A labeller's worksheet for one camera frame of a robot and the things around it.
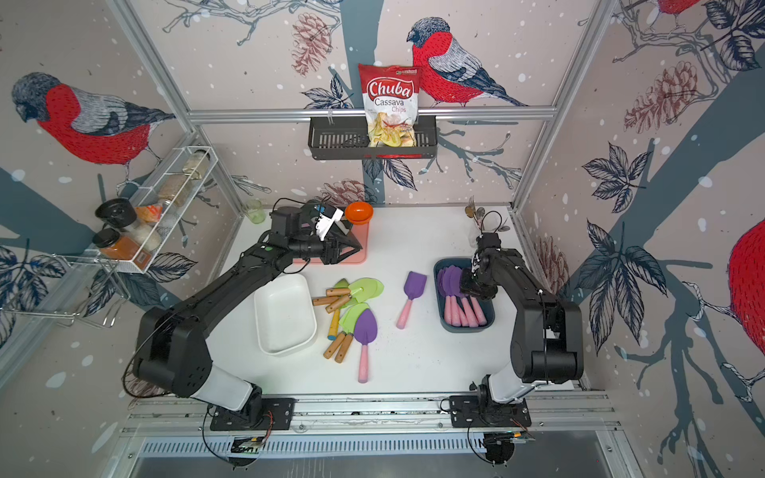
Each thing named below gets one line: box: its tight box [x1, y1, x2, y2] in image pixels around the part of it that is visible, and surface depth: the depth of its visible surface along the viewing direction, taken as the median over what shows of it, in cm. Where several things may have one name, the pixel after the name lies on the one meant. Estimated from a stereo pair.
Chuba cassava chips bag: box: [358, 63, 421, 149], surface depth 85 cm
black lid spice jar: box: [94, 198, 138, 229], surface depth 63 cm
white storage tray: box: [254, 272, 318, 357], surface depth 91 cm
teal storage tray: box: [433, 256, 497, 333], surface depth 92 cm
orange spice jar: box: [91, 228, 152, 271], surface depth 62 cm
